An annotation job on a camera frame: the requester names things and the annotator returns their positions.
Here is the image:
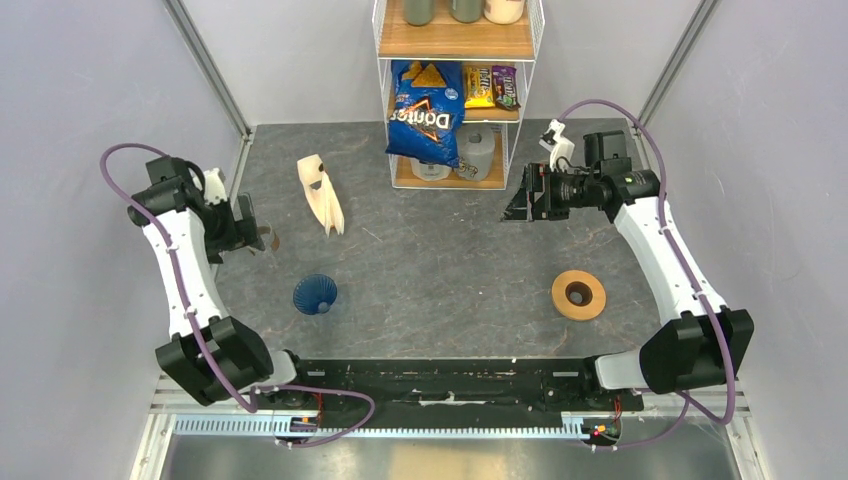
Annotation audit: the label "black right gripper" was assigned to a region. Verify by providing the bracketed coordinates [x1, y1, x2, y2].
[498, 162, 600, 221]

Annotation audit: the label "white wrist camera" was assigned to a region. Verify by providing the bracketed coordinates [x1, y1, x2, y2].
[539, 119, 575, 171]
[203, 168, 229, 205]

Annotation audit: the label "grey toilet paper roll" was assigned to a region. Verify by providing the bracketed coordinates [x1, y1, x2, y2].
[455, 124, 496, 182]

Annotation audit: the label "blue plastic coffee dripper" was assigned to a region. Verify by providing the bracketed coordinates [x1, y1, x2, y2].
[292, 274, 338, 315]

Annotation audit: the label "brown M&M candy bag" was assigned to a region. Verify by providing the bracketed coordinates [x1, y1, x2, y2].
[492, 65, 521, 111]

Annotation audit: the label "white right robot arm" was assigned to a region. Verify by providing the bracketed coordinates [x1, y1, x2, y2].
[502, 121, 754, 409]

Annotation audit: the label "green bottle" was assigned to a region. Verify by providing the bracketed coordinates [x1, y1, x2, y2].
[402, 0, 436, 27]
[448, 0, 484, 23]

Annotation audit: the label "white wire shelf rack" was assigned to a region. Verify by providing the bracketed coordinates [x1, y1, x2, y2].
[372, 1, 545, 190]

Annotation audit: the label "blue Doritos chip bag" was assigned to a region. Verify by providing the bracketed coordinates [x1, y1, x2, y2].
[385, 60, 465, 168]

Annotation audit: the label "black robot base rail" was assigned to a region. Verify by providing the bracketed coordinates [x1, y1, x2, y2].
[253, 358, 644, 436]

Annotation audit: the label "wooden ring dripper stand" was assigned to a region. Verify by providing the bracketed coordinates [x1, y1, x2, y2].
[551, 270, 607, 322]

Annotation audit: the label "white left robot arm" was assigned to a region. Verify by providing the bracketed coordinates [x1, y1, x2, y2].
[128, 155, 314, 409]

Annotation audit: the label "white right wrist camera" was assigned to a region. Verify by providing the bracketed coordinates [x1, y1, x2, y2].
[539, 119, 575, 171]

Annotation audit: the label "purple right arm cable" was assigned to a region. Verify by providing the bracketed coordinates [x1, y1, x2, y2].
[556, 99, 738, 452]

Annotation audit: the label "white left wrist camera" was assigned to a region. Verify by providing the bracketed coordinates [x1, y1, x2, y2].
[203, 168, 229, 205]

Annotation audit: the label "white jar on bottom shelf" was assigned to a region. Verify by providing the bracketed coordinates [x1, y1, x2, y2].
[409, 158, 453, 182]

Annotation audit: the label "cream lotion bottle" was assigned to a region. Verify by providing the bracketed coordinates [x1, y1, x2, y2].
[484, 0, 526, 25]

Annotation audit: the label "cream paper coffee filters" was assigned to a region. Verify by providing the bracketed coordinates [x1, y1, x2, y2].
[296, 154, 345, 236]

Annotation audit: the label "yellow M&M candy bag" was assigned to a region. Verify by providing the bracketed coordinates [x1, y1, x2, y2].
[463, 65, 495, 109]

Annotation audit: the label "green bottle middle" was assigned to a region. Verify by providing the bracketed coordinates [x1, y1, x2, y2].
[448, 0, 484, 23]

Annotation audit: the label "green bottle left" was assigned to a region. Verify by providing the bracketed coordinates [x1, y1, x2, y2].
[402, 0, 436, 27]

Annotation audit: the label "glass carafe with wooden band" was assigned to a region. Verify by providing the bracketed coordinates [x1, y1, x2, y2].
[257, 225, 281, 252]

